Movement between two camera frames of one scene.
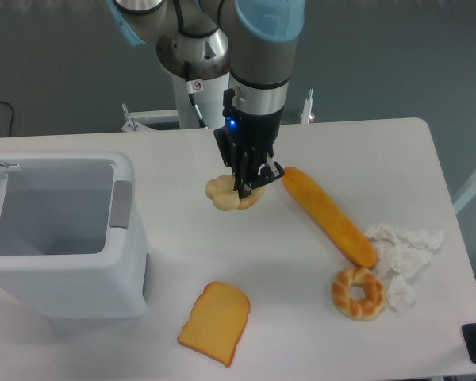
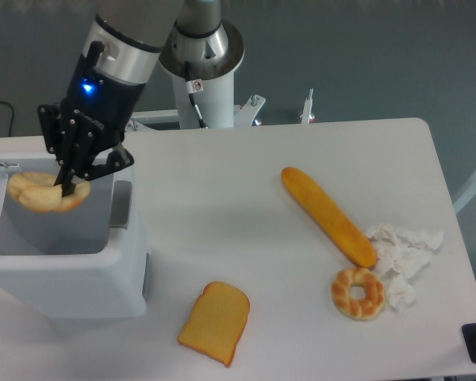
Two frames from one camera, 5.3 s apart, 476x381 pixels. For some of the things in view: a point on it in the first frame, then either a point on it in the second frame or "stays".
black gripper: [247, 136] to [91, 121]
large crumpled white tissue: [404, 255] stays
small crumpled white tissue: [401, 294] stays
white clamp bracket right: [306, 116] stays
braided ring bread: [358, 309] stays
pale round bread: [221, 192] to [36, 191]
